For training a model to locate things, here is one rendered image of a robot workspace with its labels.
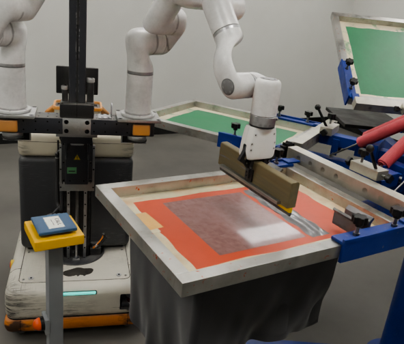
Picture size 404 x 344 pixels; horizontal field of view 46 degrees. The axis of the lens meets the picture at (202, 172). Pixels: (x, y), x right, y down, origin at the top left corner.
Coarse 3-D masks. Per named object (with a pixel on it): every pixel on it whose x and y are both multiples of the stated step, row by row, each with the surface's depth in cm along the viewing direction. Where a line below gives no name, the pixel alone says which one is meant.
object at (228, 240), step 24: (264, 216) 149; (312, 216) 153; (192, 240) 130; (216, 240) 132; (240, 240) 133; (264, 240) 134; (288, 240) 136; (312, 240) 137; (192, 264) 119; (216, 264) 120
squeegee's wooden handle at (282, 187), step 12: (228, 144) 154; (228, 156) 153; (240, 168) 147; (252, 168) 142; (264, 168) 137; (252, 180) 142; (264, 180) 138; (276, 180) 133; (288, 180) 129; (276, 192) 133; (288, 192) 129; (288, 204) 130
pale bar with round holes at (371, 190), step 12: (288, 156) 194; (300, 156) 188; (312, 156) 185; (312, 168) 183; (324, 168) 178; (336, 168) 174; (336, 180) 173; (348, 180) 168; (360, 180) 164; (360, 192) 164; (372, 192) 160; (384, 192) 156; (396, 192) 156; (384, 204) 156; (396, 204) 153
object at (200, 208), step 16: (208, 192) 163; (224, 192) 164; (240, 192) 166; (144, 208) 146; (160, 208) 147; (176, 208) 149; (192, 208) 150; (208, 208) 151; (224, 208) 152; (240, 208) 153; (256, 208) 155; (160, 224) 138; (176, 224) 139; (192, 224) 140
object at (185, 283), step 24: (288, 168) 185; (96, 192) 150; (120, 192) 152; (144, 192) 157; (336, 192) 165; (120, 216) 134; (384, 216) 150; (144, 240) 121; (168, 264) 111; (240, 264) 114; (264, 264) 116; (288, 264) 120; (192, 288) 107; (216, 288) 110
